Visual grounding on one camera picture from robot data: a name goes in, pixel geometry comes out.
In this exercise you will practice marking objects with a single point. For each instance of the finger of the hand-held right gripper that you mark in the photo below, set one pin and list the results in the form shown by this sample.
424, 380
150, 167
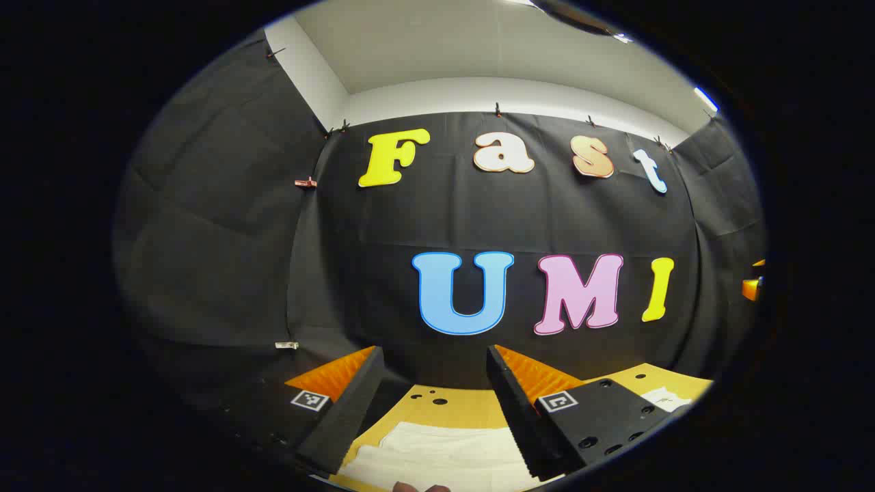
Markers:
752, 290

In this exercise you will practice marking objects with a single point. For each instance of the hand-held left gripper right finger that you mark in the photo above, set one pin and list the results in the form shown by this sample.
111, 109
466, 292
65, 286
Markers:
514, 410

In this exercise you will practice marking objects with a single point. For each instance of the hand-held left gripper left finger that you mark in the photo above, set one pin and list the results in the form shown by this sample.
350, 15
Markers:
348, 410

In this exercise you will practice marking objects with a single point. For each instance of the white jeans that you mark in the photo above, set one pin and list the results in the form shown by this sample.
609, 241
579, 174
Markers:
444, 454

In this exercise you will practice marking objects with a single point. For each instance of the small white clip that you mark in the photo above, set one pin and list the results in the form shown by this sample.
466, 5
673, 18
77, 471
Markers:
287, 345

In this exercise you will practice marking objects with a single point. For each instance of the small orange clip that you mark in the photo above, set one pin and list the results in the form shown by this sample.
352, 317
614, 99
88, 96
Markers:
305, 182

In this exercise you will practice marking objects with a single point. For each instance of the dark ceiling fixture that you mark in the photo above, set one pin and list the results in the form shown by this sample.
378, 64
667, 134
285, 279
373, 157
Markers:
581, 17

